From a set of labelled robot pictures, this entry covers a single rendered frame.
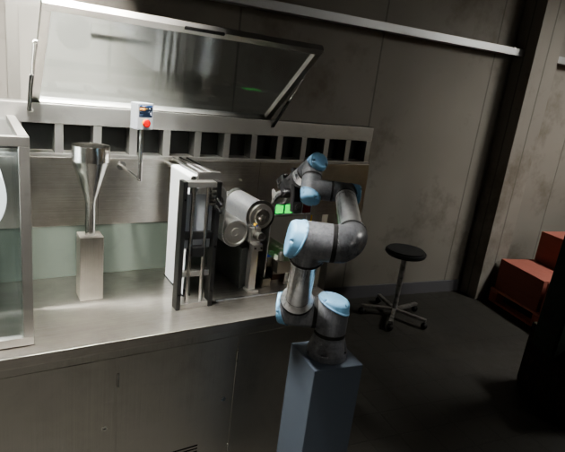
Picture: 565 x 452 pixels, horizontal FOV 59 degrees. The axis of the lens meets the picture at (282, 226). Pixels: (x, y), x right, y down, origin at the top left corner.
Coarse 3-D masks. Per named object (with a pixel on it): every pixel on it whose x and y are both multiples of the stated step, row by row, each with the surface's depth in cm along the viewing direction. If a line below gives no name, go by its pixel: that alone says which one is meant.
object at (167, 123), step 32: (32, 128) 204; (64, 128) 210; (96, 128) 210; (128, 128) 219; (160, 128) 224; (192, 128) 232; (224, 128) 240; (256, 128) 249; (288, 128) 259; (320, 128) 269; (352, 128) 281; (224, 160) 245; (256, 160) 255; (288, 160) 265; (352, 160) 293
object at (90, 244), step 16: (80, 176) 188; (96, 176) 189; (96, 192) 193; (80, 240) 194; (96, 240) 197; (80, 256) 196; (96, 256) 199; (80, 272) 198; (96, 272) 201; (80, 288) 200; (96, 288) 203
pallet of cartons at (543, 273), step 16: (544, 240) 486; (560, 240) 470; (544, 256) 486; (512, 272) 473; (528, 272) 457; (544, 272) 462; (496, 288) 492; (512, 288) 473; (528, 288) 453; (544, 288) 439; (496, 304) 489; (528, 304) 453; (528, 320) 456
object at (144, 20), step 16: (48, 0) 157; (64, 0) 159; (48, 16) 161; (96, 16) 166; (112, 16) 167; (128, 16) 169; (144, 16) 173; (160, 16) 176; (192, 32) 184; (208, 32) 185; (224, 32) 188; (240, 32) 193; (32, 48) 172; (288, 48) 206; (304, 48) 208; (320, 48) 212; (32, 64) 177; (32, 80) 183; (32, 96) 194; (288, 96) 239; (176, 112) 228; (192, 112) 232; (208, 112) 237; (272, 112) 249
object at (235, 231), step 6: (228, 216) 226; (234, 216) 228; (228, 222) 220; (234, 222) 220; (240, 222) 222; (228, 228) 220; (234, 228) 222; (240, 228) 223; (246, 228) 224; (228, 234) 221; (234, 234) 222; (240, 234) 224; (246, 234) 225; (228, 240) 222; (234, 240) 224; (240, 240) 225
